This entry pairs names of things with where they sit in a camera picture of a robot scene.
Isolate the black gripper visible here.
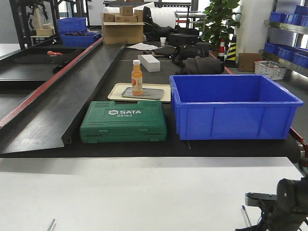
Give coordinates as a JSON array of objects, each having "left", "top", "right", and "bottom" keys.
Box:
[{"left": 235, "top": 177, "right": 308, "bottom": 231}]

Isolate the green black screwdriver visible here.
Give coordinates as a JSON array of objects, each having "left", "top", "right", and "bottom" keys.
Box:
[
  {"left": 47, "top": 219, "right": 55, "bottom": 231},
  {"left": 242, "top": 205, "right": 252, "bottom": 228}
]

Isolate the small grey metal tray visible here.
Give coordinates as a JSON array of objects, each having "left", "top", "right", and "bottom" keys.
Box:
[{"left": 122, "top": 87, "right": 164, "bottom": 100}]

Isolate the beige plastic tray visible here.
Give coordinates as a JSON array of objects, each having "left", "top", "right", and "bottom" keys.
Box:
[{"left": 107, "top": 83, "right": 171, "bottom": 103}]

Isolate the large blue plastic bin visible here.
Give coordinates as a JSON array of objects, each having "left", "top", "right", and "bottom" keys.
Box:
[{"left": 169, "top": 74, "right": 303, "bottom": 140}]

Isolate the dark grey jacket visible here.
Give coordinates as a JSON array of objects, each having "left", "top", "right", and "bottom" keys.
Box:
[{"left": 176, "top": 56, "right": 225, "bottom": 75}]

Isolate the black bag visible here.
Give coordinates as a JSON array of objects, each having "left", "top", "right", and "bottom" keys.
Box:
[{"left": 171, "top": 44, "right": 209, "bottom": 65}]

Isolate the green potted plant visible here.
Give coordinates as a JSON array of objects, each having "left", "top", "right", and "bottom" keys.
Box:
[{"left": 195, "top": 0, "right": 241, "bottom": 48}]

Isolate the white rectangular box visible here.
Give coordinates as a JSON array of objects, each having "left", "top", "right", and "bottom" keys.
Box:
[{"left": 138, "top": 54, "right": 161, "bottom": 72}]

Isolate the orange juice bottle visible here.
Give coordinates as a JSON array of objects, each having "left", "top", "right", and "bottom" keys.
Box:
[{"left": 131, "top": 60, "right": 143, "bottom": 95}]

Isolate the green SATA tool case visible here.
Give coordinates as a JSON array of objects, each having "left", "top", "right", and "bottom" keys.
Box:
[{"left": 79, "top": 101, "right": 167, "bottom": 143}]

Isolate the white paper cup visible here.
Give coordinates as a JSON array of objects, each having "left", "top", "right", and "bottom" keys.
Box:
[{"left": 160, "top": 37, "right": 167, "bottom": 46}]

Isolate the large cardboard box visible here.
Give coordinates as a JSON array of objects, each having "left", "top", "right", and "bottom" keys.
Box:
[{"left": 102, "top": 22, "right": 144, "bottom": 44}]

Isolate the black metal ramp plate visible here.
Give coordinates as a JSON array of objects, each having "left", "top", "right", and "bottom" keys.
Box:
[{"left": 0, "top": 39, "right": 126, "bottom": 154}]

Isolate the blue crate far left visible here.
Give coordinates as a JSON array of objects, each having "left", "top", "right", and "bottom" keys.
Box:
[{"left": 57, "top": 17, "right": 87, "bottom": 33}]

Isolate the white wire basket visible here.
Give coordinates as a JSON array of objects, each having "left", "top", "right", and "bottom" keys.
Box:
[{"left": 255, "top": 61, "right": 287, "bottom": 80}]

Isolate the orange handled tool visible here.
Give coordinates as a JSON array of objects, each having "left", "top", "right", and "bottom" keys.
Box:
[{"left": 47, "top": 51, "right": 62, "bottom": 56}]

